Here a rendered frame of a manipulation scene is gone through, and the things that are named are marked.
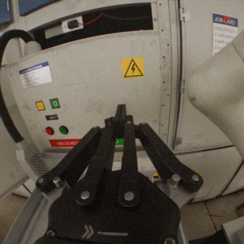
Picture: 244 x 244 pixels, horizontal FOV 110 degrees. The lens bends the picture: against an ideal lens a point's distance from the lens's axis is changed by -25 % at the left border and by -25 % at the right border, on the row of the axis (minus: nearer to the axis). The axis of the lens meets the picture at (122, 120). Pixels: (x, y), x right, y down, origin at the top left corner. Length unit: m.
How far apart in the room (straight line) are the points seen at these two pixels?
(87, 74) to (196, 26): 0.48
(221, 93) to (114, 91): 0.25
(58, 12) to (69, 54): 0.34
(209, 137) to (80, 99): 0.71
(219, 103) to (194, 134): 0.45
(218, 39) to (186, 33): 0.16
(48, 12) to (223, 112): 0.73
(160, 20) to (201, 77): 0.36
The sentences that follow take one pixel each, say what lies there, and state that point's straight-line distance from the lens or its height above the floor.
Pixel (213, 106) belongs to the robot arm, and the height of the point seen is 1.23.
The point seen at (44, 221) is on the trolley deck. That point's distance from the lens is 0.60.
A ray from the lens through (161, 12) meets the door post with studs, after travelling 0.59.
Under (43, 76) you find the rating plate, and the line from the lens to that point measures 0.39.
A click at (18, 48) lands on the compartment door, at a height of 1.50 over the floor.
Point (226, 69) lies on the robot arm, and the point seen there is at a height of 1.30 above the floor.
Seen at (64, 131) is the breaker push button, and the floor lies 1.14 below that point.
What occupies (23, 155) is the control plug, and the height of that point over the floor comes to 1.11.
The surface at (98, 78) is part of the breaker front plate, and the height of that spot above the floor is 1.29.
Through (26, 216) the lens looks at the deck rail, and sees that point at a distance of 0.62.
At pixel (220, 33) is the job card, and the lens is 0.67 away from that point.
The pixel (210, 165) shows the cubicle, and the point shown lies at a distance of 1.00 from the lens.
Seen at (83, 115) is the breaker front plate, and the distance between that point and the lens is 0.36.
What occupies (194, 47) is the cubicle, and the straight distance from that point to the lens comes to 0.58.
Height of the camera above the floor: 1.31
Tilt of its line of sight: 26 degrees down
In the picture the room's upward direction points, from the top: 7 degrees counter-clockwise
